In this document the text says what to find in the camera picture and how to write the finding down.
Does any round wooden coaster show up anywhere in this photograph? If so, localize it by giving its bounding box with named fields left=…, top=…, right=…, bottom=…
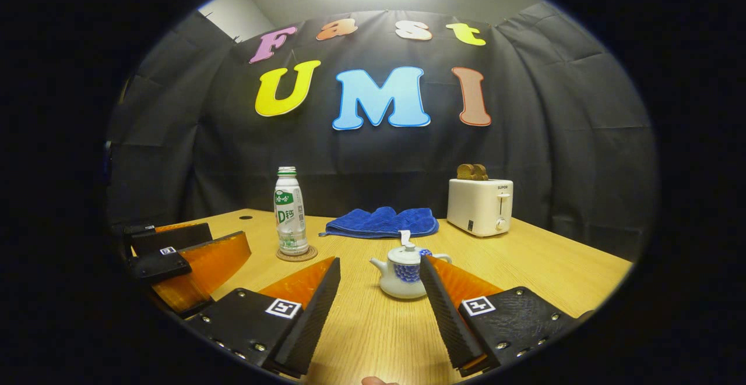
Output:
left=276, top=245, right=319, bottom=263

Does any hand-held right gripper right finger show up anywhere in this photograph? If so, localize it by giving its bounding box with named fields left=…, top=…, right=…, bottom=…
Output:
left=419, top=255, right=595, bottom=378

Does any black backdrop cloth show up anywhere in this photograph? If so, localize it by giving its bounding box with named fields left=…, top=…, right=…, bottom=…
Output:
left=105, top=2, right=658, bottom=263

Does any white green-label water bottle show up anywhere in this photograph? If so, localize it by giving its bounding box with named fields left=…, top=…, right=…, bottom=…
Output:
left=274, top=167, right=309, bottom=256

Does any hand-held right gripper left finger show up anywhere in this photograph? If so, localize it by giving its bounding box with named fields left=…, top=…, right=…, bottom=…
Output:
left=185, top=257, right=342, bottom=380

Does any white toaster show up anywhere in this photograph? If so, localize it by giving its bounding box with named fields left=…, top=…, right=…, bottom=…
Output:
left=446, top=178, right=515, bottom=238

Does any white blue-patterned teacup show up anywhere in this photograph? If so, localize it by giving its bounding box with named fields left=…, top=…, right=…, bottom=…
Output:
left=370, top=250, right=453, bottom=300

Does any blue towel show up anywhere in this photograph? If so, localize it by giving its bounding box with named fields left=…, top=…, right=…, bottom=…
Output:
left=319, top=206, right=440, bottom=246

